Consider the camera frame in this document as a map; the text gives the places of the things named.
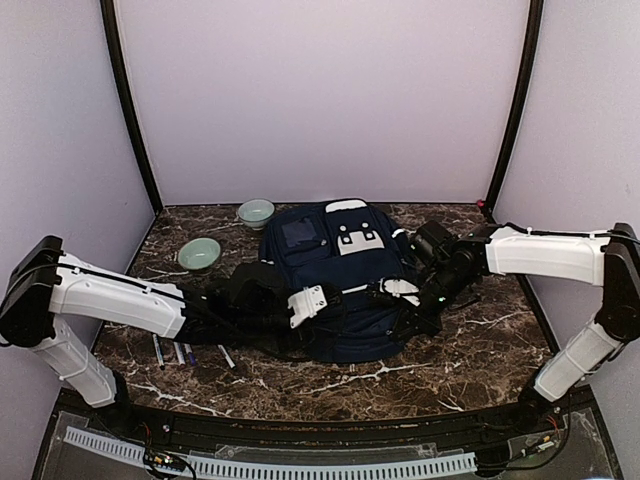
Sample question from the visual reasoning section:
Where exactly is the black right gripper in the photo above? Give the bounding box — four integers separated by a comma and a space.
391, 266, 475, 341

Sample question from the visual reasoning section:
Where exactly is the navy blue student backpack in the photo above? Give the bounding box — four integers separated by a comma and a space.
259, 199, 417, 364

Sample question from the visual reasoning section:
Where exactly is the blue cap marker pen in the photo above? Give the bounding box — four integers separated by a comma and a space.
218, 345, 237, 369

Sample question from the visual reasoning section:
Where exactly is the purple tip white marker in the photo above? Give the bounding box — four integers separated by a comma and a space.
183, 343, 197, 366

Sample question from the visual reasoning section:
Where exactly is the red cap marker pen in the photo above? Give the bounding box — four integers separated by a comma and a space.
173, 342, 186, 366

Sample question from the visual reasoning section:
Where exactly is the black marker pen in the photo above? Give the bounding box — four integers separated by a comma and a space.
152, 333, 166, 371

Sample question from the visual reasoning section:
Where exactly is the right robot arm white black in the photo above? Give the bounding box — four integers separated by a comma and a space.
379, 221, 639, 434

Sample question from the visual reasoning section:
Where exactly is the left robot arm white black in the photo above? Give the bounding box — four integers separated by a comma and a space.
1, 235, 312, 436

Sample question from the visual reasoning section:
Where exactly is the celadon bowl rear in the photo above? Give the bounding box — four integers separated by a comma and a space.
237, 198, 275, 231

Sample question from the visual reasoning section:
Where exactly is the celadon bowl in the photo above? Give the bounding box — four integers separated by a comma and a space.
177, 238, 222, 272
237, 198, 275, 231

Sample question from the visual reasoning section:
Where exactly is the celadon bowl front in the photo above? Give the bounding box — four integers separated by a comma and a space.
177, 238, 222, 272

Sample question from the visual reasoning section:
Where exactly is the small circuit board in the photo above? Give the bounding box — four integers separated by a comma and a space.
143, 449, 186, 475

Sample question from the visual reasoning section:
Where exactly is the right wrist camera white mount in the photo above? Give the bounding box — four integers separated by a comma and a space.
367, 278, 420, 306

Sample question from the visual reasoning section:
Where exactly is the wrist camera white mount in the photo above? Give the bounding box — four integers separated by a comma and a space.
367, 278, 420, 306
287, 284, 341, 330

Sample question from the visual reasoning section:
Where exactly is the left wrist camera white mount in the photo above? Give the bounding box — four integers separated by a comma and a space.
287, 284, 341, 330

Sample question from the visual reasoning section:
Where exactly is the black right frame post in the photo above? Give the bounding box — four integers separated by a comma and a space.
484, 0, 544, 215

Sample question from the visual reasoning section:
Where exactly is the black frame post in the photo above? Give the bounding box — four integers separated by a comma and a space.
100, 0, 164, 215
484, 0, 544, 215

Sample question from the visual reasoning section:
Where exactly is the grey slotted cable duct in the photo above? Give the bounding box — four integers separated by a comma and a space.
63, 427, 477, 479

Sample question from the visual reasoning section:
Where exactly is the black left frame post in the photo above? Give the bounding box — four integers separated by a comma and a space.
100, 0, 164, 215

